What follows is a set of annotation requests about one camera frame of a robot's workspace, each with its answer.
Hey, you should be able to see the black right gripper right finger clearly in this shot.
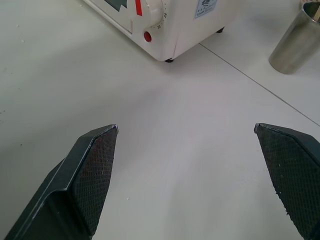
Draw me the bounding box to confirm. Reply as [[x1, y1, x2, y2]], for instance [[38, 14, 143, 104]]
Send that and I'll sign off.
[[253, 122, 320, 240]]

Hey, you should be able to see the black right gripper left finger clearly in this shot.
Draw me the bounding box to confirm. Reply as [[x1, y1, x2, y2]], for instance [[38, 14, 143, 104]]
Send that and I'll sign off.
[[4, 123, 119, 240]]

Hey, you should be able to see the white countertop appliance with dial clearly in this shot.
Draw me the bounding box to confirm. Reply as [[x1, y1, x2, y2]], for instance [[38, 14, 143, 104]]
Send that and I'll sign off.
[[83, 0, 238, 63]]

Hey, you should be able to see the white timer dial knob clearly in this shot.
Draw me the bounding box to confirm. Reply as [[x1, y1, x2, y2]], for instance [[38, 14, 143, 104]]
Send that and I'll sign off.
[[128, 0, 165, 28]]

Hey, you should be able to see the stainless steel cup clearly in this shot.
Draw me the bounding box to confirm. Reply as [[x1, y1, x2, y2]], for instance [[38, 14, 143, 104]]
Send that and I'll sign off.
[[268, 0, 320, 75]]

